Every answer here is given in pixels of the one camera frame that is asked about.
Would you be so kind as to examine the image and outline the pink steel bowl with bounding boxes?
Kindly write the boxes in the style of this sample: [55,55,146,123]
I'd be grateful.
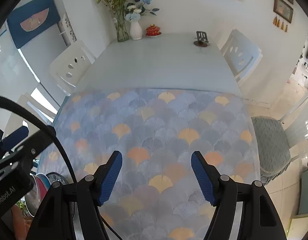
[25,174,41,217]

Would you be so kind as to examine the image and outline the pink patterned ceramic bowl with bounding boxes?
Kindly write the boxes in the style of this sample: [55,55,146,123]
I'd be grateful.
[34,173,52,193]

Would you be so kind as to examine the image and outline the large blue floral plate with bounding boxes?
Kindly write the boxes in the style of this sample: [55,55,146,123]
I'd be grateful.
[46,171,76,217]

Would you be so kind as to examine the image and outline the operator hand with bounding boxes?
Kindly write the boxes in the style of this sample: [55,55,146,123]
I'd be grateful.
[11,205,27,240]

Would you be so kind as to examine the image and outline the white chair near left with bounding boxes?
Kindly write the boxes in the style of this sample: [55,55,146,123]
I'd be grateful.
[3,93,56,137]

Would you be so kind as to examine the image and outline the white chair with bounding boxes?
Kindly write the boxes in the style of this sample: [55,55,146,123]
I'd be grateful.
[49,41,96,95]
[221,29,263,87]
[3,93,56,137]

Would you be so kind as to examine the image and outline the ginkgo pattern table mat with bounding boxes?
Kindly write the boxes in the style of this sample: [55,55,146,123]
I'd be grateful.
[53,88,260,239]

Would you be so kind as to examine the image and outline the green cushioned chair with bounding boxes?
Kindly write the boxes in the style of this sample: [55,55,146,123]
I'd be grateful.
[252,116,292,185]

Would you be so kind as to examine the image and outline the white refrigerator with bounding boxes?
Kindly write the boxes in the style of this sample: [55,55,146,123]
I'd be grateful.
[0,23,66,114]

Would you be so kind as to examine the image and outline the white chair far left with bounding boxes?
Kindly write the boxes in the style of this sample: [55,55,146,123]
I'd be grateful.
[49,41,96,95]

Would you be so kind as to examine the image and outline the blue fridge cover cloth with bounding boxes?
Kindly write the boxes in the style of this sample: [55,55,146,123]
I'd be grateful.
[7,0,61,49]

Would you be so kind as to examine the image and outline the white chair far right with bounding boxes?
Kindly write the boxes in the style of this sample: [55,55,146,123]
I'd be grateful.
[221,29,263,87]

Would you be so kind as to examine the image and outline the black phone stand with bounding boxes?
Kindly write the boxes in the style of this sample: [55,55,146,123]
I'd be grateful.
[194,31,209,48]

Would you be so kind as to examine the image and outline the red lidded tea cup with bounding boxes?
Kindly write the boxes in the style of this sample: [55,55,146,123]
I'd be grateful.
[146,24,162,37]

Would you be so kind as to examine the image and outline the yellow hanging tassels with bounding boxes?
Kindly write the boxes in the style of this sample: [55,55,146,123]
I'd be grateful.
[273,15,288,33]

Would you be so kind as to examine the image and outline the glass vase with green stems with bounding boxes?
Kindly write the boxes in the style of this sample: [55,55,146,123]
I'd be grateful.
[97,0,129,42]

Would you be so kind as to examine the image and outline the white ribbed vase with flowers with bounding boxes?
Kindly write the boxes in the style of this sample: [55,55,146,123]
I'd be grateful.
[125,0,160,41]

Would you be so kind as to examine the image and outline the framed wall picture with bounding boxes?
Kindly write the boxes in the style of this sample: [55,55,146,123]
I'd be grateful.
[274,0,294,23]

